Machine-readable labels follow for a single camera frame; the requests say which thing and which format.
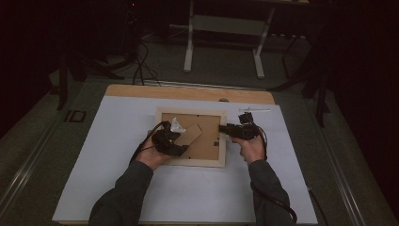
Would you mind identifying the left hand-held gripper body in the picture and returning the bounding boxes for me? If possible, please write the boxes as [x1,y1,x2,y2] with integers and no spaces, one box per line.
[152,117,186,155]

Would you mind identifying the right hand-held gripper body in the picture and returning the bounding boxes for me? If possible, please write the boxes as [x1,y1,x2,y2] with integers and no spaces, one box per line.
[231,107,271,141]

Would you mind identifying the wooden picture frame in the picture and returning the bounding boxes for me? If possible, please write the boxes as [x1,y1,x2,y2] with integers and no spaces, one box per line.
[154,105,228,169]

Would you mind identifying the person's right hand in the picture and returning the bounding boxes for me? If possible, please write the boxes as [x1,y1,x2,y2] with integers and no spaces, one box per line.
[231,135,266,166]

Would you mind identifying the person's left hand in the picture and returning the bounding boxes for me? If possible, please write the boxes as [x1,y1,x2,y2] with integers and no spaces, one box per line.
[135,136,177,171]

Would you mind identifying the black metal stand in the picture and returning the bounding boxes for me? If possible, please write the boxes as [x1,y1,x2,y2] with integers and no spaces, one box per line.
[266,29,332,128]
[56,51,126,111]

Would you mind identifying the black floor socket plate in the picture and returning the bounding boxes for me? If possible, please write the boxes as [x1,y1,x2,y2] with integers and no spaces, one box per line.
[63,109,88,123]

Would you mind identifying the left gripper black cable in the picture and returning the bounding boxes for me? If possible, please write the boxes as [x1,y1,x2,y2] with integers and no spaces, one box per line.
[129,121,165,165]

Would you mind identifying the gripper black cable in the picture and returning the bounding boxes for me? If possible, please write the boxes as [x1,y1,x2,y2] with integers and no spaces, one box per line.
[249,124,298,224]
[129,121,165,165]

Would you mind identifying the black floor cables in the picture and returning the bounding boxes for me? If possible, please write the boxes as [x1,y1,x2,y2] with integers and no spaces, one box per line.
[132,40,162,87]

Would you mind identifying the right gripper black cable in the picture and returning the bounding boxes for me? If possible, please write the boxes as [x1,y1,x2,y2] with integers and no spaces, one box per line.
[249,124,298,224]

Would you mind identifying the metal floor rail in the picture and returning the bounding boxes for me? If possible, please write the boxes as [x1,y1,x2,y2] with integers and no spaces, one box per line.
[0,119,64,216]
[305,93,367,226]

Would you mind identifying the white metal desk frame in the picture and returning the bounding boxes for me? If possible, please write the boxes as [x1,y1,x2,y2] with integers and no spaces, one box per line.
[183,0,277,79]

